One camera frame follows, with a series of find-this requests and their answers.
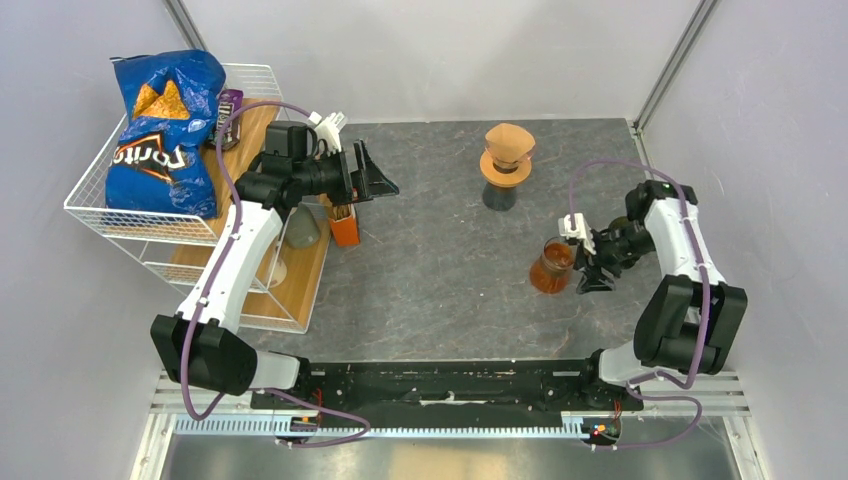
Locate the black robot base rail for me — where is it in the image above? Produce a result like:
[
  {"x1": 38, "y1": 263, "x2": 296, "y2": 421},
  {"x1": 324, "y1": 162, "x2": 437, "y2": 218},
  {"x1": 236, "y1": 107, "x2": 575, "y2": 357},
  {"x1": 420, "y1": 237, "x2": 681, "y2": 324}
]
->
[{"x1": 290, "y1": 358, "x2": 644, "y2": 429}]

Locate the cream bottle on shelf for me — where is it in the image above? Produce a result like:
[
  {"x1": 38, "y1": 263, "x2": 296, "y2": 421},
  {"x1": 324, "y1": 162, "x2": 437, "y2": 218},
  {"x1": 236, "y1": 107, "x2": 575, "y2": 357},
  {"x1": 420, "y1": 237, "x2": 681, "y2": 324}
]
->
[{"x1": 265, "y1": 237, "x2": 288, "y2": 289}]

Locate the dark glass carafe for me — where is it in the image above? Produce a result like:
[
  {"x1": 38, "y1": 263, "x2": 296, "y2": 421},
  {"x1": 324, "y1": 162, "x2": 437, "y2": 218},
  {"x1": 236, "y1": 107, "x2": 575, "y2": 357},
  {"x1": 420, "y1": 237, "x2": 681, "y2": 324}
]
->
[{"x1": 481, "y1": 183, "x2": 518, "y2": 212}]

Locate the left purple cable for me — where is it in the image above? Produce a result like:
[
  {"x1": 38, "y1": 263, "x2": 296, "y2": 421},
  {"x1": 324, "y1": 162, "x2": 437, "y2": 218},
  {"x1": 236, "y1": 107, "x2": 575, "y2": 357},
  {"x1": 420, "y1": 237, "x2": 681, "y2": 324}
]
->
[{"x1": 180, "y1": 101, "x2": 372, "y2": 450}]

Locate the blue Doritos chip bag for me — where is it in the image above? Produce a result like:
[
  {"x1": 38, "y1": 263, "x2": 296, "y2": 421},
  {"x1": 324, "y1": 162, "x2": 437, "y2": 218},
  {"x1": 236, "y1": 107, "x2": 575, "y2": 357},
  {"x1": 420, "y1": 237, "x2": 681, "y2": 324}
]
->
[{"x1": 104, "y1": 49, "x2": 226, "y2": 219}]

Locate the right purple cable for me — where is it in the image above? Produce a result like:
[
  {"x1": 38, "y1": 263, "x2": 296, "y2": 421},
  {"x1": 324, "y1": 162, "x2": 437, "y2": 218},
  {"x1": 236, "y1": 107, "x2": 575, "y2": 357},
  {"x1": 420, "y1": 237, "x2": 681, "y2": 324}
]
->
[{"x1": 566, "y1": 159, "x2": 713, "y2": 453}]

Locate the white wire shelf rack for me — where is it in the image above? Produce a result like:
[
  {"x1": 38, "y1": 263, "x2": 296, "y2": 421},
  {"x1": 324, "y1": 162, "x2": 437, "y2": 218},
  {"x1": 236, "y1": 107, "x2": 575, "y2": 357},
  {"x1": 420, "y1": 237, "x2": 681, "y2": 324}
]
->
[{"x1": 64, "y1": 63, "x2": 331, "y2": 334}]

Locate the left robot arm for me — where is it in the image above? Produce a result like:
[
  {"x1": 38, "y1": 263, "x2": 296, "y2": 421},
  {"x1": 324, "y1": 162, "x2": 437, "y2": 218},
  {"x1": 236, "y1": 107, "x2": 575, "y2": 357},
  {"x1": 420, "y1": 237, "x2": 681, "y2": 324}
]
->
[{"x1": 150, "y1": 121, "x2": 399, "y2": 409}]

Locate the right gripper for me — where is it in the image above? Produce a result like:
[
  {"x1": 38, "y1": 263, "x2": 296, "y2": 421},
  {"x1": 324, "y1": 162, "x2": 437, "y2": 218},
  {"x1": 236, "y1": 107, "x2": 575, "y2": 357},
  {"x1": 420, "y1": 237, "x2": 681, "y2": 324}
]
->
[{"x1": 572, "y1": 220, "x2": 655, "y2": 296}]

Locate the orange liquid glass beaker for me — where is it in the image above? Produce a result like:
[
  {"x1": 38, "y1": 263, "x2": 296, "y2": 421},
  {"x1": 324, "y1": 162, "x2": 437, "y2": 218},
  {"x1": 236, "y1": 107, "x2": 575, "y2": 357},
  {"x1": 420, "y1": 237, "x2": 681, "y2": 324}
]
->
[{"x1": 529, "y1": 237, "x2": 575, "y2": 294}]

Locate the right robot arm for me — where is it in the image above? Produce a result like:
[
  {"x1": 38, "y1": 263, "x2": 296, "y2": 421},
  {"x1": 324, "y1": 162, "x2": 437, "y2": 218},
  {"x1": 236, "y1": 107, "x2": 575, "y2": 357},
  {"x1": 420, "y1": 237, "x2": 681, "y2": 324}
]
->
[{"x1": 558, "y1": 180, "x2": 748, "y2": 409}]

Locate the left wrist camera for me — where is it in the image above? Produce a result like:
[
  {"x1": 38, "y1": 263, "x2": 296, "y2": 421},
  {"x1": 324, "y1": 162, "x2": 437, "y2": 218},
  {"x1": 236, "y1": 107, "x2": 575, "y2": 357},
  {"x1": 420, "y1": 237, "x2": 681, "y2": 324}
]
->
[{"x1": 307, "y1": 112, "x2": 348, "y2": 154}]

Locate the purple candy packet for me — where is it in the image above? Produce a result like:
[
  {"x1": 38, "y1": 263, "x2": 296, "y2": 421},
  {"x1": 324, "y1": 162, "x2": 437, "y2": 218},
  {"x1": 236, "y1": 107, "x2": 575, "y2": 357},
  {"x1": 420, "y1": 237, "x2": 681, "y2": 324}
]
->
[{"x1": 206, "y1": 89, "x2": 244, "y2": 151}]

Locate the dark green ceramic dripper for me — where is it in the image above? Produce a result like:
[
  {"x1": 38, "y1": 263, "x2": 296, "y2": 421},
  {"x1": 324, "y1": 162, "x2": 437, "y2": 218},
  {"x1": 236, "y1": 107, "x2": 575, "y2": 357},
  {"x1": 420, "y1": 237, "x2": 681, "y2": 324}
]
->
[{"x1": 608, "y1": 216, "x2": 630, "y2": 230}]

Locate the purple cable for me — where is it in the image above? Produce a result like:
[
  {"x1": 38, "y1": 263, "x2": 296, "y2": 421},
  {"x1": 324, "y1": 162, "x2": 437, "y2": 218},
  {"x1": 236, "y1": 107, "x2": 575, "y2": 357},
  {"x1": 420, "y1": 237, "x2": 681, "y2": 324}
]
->
[
  {"x1": 566, "y1": 159, "x2": 713, "y2": 453},
  {"x1": 180, "y1": 101, "x2": 372, "y2": 450}
]

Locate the wooden dripper collar ring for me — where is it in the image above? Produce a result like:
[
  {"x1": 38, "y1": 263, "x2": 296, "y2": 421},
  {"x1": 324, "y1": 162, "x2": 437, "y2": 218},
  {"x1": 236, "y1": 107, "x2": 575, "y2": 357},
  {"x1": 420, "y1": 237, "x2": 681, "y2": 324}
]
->
[{"x1": 479, "y1": 152, "x2": 533, "y2": 189}]

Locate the orange filter holder box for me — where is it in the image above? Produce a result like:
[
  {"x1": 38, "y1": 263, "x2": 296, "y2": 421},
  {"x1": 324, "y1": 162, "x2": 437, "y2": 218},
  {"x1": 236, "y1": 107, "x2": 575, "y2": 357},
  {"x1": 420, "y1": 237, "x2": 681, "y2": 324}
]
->
[{"x1": 329, "y1": 205, "x2": 360, "y2": 248}]

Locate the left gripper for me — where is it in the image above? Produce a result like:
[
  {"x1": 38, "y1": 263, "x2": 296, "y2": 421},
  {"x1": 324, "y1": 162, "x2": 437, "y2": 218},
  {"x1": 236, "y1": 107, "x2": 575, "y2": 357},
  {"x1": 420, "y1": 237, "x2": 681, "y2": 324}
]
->
[{"x1": 292, "y1": 139, "x2": 397, "y2": 207}]

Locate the brown paper coffee filter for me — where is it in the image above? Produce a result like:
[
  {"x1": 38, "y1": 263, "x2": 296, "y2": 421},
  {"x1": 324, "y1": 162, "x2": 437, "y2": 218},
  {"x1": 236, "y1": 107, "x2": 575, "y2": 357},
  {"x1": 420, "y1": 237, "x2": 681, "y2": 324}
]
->
[{"x1": 484, "y1": 123, "x2": 536, "y2": 147}]

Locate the clear glass dripper cone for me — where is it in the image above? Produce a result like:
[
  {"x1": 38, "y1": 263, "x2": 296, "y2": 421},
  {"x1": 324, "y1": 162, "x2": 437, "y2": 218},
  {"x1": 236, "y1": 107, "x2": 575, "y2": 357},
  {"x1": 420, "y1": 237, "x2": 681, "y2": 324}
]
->
[{"x1": 480, "y1": 143, "x2": 536, "y2": 175}]

